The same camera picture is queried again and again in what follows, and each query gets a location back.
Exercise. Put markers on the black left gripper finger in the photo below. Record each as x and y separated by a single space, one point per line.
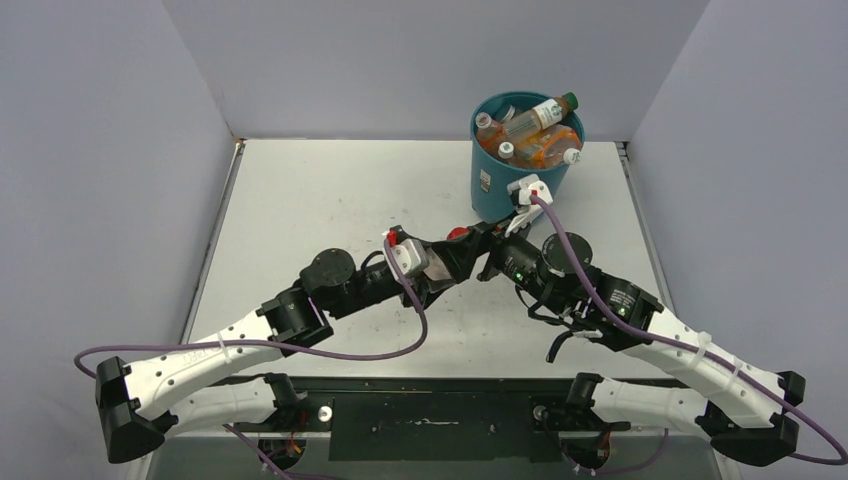
409 244
431 282

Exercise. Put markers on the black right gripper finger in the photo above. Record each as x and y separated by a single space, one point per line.
474 245
511 226

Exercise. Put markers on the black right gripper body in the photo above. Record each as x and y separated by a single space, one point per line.
516 259

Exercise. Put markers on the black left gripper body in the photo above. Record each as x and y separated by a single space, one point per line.
370 290

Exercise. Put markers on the red cap clear bottle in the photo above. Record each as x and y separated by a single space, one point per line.
443 257

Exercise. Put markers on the large orange label bottle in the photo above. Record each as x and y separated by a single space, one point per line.
506 152

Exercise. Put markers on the crushed orange label bottle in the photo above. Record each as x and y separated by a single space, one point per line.
557 145

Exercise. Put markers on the slim orange label bottle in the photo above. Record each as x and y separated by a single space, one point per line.
489 133

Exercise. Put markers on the green cap coffee bottle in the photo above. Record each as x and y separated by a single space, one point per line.
540 117

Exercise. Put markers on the clear plastic jar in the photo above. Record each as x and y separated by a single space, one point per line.
505 113

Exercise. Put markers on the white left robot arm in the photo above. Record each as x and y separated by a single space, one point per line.
206 383

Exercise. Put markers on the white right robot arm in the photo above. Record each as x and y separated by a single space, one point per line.
742 411

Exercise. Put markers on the teal plastic bin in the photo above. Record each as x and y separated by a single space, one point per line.
490 176

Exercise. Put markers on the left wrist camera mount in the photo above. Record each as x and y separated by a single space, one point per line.
401 264

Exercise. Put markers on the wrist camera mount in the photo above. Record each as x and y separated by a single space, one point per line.
401 264
522 194

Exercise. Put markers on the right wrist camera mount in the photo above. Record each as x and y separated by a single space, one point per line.
522 194

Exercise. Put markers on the black base frame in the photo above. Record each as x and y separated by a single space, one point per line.
421 419

